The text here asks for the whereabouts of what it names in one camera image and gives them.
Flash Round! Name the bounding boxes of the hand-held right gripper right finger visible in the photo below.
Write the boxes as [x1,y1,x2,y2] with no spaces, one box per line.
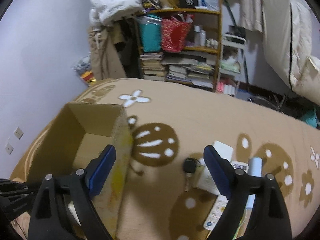
[203,145,293,240]

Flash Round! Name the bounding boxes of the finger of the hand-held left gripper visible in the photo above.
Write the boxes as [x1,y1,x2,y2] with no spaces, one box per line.
[0,179,38,221]

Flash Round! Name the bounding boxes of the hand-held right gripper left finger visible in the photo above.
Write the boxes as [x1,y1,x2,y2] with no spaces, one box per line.
[27,144,117,240]

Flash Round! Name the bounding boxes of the white air conditioner remote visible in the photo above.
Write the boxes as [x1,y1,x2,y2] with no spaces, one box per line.
[196,163,222,196]

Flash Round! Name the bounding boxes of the small white case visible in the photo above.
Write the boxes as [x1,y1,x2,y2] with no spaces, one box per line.
[212,140,234,162]

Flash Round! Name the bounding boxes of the bunch of keys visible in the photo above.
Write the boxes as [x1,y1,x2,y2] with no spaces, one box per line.
[183,157,201,193]

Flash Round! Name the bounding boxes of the light blue power bank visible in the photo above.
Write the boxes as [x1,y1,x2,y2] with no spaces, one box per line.
[245,157,263,210]

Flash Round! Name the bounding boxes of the white remote with coloured buttons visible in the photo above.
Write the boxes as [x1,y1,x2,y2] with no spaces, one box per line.
[203,162,249,231]

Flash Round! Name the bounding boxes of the cardboard box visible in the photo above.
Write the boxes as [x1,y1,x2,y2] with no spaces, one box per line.
[26,102,135,240]

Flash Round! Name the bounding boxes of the white charger block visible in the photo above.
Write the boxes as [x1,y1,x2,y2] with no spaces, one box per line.
[68,199,82,227]

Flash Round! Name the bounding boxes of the pink and white bottles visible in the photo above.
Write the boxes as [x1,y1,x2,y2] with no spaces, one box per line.
[216,81,237,96]

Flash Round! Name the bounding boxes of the plastic bag of toys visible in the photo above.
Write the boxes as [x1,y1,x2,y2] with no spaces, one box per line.
[72,54,97,87]

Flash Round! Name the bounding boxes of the pile of books and papers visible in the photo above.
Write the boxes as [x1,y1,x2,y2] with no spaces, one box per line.
[161,56,216,90]

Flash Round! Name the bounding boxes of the teal plastic basin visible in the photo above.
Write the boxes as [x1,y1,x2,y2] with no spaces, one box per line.
[299,107,320,128]

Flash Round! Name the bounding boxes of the green tissue pack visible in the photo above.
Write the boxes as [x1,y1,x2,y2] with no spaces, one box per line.
[221,59,242,72]

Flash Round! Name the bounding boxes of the stack of old books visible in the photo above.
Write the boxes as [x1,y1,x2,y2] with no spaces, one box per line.
[139,52,167,82]

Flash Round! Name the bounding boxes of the beige hanging coat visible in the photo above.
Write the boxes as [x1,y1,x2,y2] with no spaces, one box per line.
[87,26,128,81]

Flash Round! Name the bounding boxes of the dark hanging clothes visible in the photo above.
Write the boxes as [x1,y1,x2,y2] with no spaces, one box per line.
[112,17,143,78]

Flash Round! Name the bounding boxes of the white trolley cart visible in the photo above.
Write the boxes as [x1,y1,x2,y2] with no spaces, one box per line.
[216,32,247,97]

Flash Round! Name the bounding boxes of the row of cosmetic bottles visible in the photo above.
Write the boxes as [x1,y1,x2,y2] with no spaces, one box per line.
[193,24,220,49]

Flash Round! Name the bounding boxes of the wooden shelf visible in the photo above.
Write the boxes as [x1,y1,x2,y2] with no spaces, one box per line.
[133,0,223,92]

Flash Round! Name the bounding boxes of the teal bag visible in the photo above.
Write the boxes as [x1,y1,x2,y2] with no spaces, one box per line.
[138,16,163,53]

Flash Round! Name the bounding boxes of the red gift bag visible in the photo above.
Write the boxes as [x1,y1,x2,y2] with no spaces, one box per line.
[161,14,193,53]

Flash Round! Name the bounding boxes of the cream padded folding chair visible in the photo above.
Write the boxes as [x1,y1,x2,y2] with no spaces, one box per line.
[261,0,320,98]

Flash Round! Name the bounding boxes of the dark green pole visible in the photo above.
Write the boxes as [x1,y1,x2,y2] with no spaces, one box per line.
[224,0,240,28]

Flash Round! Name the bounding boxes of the white puffer jacket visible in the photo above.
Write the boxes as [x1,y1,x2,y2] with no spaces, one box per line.
[88,0,145,27]

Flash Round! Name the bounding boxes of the pale floral curtain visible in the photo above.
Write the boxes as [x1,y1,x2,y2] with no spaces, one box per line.
[217,0,266,33]

